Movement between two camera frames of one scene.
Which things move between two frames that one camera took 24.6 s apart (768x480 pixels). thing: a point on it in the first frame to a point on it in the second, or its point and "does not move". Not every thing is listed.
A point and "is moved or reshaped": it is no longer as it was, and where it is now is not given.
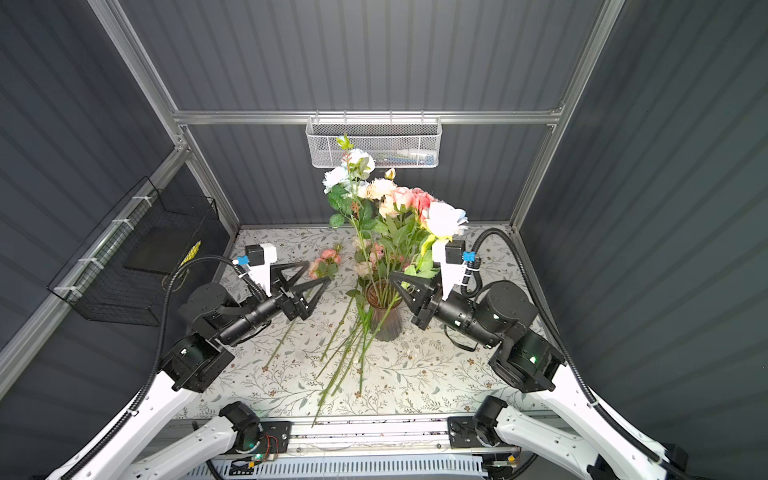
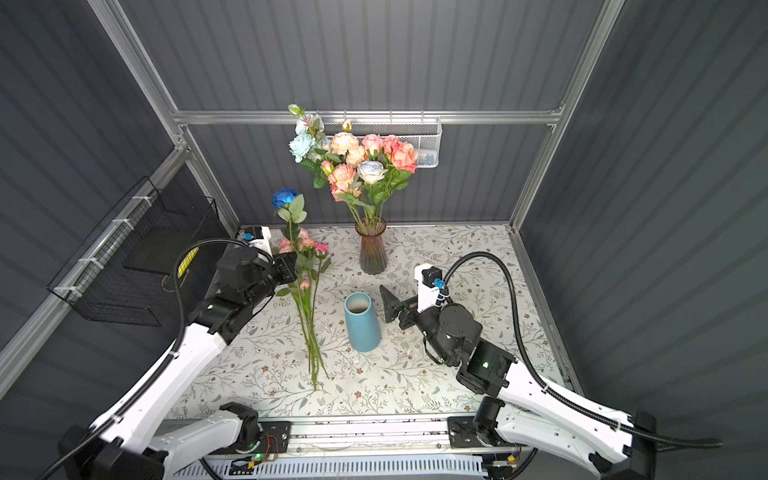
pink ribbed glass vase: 385,301 to 372,255
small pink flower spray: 367,257 to 309,257
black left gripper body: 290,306 to 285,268
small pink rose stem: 403,219 to 374,146
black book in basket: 162,249 does not move
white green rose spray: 345,184 to 310,144
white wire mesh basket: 394,142 does not move
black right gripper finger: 419,290 to 391,304
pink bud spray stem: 280,345 to 341,179
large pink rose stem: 394,298 is moved or reshaped
